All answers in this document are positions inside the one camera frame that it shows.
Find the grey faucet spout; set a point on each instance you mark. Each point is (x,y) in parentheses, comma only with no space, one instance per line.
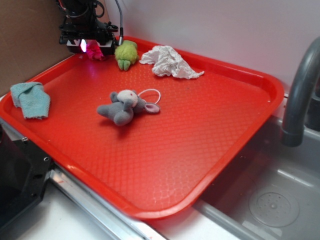
(303,103)

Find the silver metal rail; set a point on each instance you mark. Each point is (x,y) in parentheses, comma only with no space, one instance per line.
(70,211)

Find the red plastic tray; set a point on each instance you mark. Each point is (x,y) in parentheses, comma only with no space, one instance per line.
(158,164)

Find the grey plastic sink basin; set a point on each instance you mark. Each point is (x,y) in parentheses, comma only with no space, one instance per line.
(268,191)

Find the brown cardboard panel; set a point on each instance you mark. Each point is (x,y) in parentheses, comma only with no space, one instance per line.
(29,40)

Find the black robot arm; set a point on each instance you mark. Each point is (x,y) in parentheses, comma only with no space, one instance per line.
(83,9)

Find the black metal bracket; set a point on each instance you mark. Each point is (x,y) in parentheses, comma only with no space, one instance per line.
(24,171)

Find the grey plush elephant toy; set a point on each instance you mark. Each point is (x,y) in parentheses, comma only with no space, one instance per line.
(126,104)

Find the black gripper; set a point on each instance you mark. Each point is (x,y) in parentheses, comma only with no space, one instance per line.
(74,32)

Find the green plush toy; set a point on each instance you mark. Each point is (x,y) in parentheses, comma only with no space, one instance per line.
(126,54)

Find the light blue towel cloth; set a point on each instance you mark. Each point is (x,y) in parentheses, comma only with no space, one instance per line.
(32,99)

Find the red paper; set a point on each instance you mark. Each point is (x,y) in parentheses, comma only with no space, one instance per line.
(93,51)

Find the crumpled white paper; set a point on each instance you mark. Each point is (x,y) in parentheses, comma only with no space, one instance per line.
(167,61)

